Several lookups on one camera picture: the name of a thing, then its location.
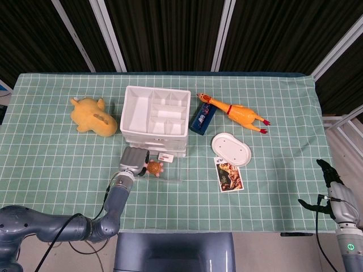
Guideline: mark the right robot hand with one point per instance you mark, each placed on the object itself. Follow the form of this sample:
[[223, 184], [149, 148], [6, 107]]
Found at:
[[343, 201]]

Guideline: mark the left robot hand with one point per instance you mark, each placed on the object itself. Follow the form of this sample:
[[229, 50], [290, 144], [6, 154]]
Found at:
[[133, 160]]

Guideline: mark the pink brown turtle toy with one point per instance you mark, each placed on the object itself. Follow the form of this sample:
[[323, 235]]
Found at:
[[154, 167]]

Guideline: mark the clear drawer with turtle toy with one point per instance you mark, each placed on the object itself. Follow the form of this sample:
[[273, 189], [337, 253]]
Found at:
[[173, 171]]

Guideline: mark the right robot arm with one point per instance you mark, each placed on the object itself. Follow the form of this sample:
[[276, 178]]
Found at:
[[350, 255]]

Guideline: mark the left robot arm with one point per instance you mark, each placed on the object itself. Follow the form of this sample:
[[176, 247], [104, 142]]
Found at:
[[113, 204]]

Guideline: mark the white plastic drawer cabinet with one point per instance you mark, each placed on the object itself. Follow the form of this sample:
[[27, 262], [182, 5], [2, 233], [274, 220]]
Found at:
[[136, 113]]

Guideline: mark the small white red box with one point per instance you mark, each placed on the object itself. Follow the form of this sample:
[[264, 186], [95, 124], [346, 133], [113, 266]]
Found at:
[[166, 157]]

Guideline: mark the green checked tablecloth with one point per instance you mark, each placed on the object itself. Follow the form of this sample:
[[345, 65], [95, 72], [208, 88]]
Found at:
[[85, 184]]

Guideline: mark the yellow plush animal toy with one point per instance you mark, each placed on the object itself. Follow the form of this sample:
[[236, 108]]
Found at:
[[93, 119]]

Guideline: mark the dark blue printed box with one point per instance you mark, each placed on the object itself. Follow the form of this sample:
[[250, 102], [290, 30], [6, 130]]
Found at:
[[201, 120]]

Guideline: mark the white metal side rack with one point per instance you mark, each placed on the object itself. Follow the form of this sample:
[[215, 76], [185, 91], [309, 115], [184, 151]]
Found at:
[[344, 117]]

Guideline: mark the printed picture card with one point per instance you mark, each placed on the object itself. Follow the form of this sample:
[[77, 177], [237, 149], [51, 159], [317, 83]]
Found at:
[[229, 177]]

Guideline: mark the white oval plastic tray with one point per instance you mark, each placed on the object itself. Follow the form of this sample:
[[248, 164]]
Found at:
[[231, 148]]

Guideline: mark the grey blue robot torso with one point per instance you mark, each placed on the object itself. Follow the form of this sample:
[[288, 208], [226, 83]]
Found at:
[[173, 252]]

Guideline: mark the orange rubber chicken toy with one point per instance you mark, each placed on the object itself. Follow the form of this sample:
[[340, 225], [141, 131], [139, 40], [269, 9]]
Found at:
[[241, 113]]

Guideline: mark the wide white frame post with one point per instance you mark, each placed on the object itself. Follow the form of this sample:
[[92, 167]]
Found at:
[[222, 37], [109, 37], [337, 48]]

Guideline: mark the thin white frame post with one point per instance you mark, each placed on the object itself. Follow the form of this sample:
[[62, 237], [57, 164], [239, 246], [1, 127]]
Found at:
[[73, 37]]

